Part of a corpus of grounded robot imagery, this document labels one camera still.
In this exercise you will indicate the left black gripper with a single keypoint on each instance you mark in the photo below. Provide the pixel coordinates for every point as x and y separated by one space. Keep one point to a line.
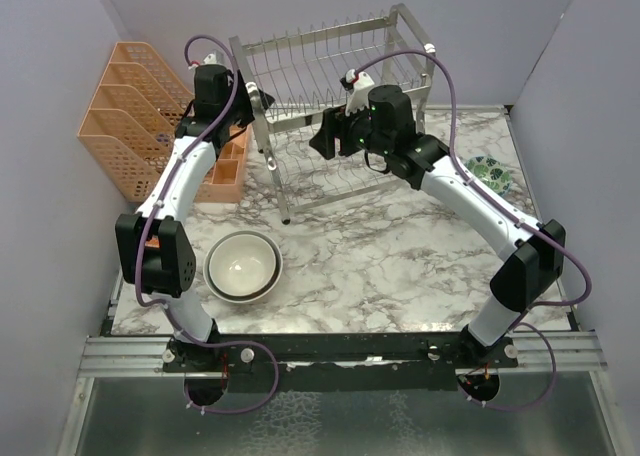
243 94

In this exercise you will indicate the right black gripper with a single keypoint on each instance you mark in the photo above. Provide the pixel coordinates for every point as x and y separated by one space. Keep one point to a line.
336 125

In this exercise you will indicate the large teal ceramic bowl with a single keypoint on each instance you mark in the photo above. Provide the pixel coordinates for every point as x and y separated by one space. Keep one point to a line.
240 293

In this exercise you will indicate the green patterned small bowl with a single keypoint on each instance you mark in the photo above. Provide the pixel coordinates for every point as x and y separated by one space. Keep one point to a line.
490 172

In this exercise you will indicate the large cream ceramic bowl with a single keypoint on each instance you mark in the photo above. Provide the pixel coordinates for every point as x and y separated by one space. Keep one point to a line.
242 268

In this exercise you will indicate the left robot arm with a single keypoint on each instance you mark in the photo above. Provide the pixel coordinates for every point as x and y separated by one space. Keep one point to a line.
155 253

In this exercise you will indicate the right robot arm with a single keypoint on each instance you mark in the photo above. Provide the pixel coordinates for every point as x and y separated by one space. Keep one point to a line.
530 250

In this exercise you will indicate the orange plastic file organizer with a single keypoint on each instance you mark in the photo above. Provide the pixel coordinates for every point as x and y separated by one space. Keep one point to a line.
130 122

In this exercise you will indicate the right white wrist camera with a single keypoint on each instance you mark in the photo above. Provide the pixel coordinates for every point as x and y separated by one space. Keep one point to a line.
358 86

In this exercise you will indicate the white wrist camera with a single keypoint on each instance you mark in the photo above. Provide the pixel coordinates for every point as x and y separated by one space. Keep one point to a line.
358 86
214 58

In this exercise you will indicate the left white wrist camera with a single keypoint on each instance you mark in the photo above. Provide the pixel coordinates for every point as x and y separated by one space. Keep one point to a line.
214 58

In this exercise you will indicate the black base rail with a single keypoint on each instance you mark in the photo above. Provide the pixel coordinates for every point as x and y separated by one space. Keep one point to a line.
345 362

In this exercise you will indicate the aluminium frame rail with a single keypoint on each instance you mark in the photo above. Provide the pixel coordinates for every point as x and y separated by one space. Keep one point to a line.
123 357

